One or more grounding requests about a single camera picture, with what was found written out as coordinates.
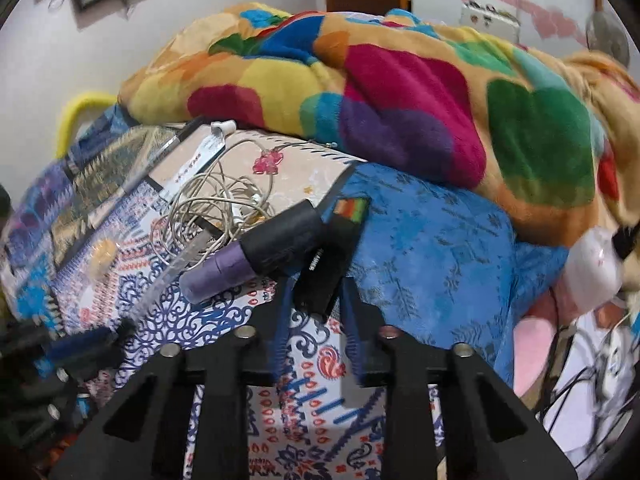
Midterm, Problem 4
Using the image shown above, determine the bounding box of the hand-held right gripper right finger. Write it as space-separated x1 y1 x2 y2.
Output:
340 277 593 480

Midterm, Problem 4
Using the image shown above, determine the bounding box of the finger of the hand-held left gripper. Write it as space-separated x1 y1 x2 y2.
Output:
42 317 138 381

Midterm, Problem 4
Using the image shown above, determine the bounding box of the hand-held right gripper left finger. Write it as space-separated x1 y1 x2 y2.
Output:
47 276 301 480

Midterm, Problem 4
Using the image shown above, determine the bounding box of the black rectangular box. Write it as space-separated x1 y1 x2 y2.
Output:
292 197 371 323

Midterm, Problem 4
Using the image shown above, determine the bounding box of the purple and black cylinder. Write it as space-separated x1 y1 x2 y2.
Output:
179 199 326 305

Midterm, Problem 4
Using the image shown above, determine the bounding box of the patterned bedsheet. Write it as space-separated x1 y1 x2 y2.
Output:
0 105 446 480

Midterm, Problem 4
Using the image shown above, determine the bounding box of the yellow round object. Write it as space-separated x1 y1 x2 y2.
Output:
90 239 118 271

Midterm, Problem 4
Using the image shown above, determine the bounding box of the blue patterned cloth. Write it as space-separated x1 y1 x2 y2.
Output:
330 160 571 386

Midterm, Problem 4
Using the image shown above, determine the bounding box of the clear plastic strip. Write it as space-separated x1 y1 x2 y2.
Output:
145 232 213 301

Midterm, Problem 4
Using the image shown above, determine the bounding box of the beige floral mattress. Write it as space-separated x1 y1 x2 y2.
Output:
150 127 368 241

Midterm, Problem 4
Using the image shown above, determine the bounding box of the pink flower charm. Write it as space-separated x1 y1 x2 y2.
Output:
252 149 286 177

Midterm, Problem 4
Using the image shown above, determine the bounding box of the pink cloth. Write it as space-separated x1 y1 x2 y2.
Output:
512 290 621 401

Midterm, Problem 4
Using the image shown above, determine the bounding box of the white card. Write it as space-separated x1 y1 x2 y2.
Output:
147 122 238 196

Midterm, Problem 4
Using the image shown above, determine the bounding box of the white plush toy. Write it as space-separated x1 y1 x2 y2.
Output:
565 225 640 311

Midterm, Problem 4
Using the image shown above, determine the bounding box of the colourful fleece blanket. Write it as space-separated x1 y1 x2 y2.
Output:
117 2 640 281

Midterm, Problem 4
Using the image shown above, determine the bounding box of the white appliance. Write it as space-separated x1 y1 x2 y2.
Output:
460 0 521 31

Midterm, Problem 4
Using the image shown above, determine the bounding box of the grey standing fan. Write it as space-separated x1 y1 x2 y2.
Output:
585 10 631 63

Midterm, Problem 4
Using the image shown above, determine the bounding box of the tangled white cable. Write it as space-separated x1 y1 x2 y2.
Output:
150 140 281 281

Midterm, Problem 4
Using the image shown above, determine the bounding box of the black cable bundle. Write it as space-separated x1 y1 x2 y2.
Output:
535 305 640 461

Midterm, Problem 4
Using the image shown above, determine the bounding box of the yellow bed frame tube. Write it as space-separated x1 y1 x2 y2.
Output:
55 91 118 161

